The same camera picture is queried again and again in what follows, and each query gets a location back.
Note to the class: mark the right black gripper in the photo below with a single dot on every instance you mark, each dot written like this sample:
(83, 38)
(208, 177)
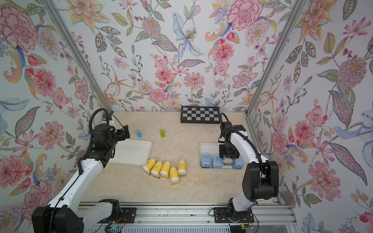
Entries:
(235, 155)

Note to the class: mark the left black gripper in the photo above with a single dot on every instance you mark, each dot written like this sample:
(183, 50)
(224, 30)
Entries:
(127, 131)

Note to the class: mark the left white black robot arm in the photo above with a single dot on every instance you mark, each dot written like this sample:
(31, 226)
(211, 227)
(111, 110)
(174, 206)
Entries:
(61, 215)

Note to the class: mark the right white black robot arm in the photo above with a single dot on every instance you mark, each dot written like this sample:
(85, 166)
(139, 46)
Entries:
(261, 178)

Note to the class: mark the left white storage tray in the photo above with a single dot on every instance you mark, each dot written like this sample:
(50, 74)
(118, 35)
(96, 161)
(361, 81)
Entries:
(132, 152)

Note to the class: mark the white storage tray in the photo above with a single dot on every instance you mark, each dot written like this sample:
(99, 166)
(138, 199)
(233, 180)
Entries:
(132, 152)
(212, 149)

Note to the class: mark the right white storage tray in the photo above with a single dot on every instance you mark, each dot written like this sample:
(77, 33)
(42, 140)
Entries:
(212, 149)

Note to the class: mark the small blue cylinder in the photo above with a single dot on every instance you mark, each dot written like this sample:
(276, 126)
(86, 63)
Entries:
(139, 134)

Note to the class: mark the black white checkerboard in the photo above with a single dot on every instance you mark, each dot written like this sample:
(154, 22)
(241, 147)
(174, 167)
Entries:
(200, 115)

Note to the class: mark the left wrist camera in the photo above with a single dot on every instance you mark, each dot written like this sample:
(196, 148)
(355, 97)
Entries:
(109, 121)

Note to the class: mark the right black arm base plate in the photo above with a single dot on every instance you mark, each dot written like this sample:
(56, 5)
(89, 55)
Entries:
(225, 215)

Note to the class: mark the aluminium mounting rail frame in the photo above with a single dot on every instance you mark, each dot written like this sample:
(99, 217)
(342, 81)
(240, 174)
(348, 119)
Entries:
(185, 205)

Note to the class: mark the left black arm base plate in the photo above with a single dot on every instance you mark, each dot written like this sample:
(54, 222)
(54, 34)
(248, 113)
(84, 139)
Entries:
(126, 216)

